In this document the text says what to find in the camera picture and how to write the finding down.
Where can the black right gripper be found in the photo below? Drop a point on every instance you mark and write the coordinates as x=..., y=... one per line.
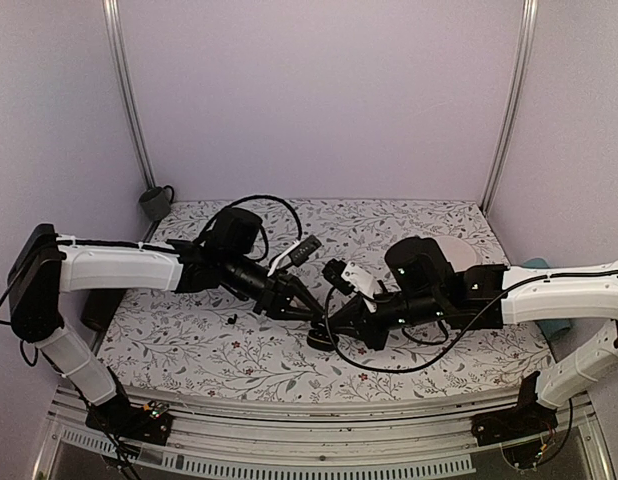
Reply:
x=365, y=329

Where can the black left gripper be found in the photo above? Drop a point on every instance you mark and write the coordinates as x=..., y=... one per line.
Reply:
x=277, y=295

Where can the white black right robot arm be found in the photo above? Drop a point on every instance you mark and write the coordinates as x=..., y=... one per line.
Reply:
x=487, y=296

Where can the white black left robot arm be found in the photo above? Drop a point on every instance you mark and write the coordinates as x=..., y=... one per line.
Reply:
x=50, y=265

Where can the floral patterned table mat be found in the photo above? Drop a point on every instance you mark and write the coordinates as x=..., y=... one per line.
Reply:
x=183, y=343

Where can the white round plate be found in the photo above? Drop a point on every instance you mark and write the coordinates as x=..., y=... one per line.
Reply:
x=458, y=252

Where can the grey mug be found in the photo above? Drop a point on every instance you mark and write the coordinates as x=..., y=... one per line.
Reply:
x=156, y=202

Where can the black cylinder object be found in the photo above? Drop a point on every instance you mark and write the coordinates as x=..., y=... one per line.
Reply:
x=100, y=307

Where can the teal rolled towel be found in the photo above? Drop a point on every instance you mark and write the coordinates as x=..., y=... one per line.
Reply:
x=552, y=329

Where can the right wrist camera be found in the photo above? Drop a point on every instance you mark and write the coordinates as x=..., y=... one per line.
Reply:
x=348, y=277

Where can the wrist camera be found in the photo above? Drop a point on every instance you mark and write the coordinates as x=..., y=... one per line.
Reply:
x=295, y=255
x=348, y=277

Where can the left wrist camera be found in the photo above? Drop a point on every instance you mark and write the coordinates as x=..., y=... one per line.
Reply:
x=295, y=255

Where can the front aluminium rail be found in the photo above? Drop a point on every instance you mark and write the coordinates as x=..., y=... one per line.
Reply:
x=244, y=439

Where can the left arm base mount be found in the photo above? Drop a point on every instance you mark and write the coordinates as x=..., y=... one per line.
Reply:
x=119, y=417

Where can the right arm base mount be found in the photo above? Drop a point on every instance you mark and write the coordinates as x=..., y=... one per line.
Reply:
x=525, y=418

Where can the left aluminium frame post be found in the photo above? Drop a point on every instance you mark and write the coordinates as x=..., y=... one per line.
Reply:
x=113, y=25

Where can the aluminium frame post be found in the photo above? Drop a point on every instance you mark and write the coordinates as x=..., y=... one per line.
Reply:
x=520, y=68
x=113, y=25

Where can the right aluminium frame post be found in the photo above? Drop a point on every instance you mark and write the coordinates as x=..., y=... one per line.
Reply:
x=520, y=68

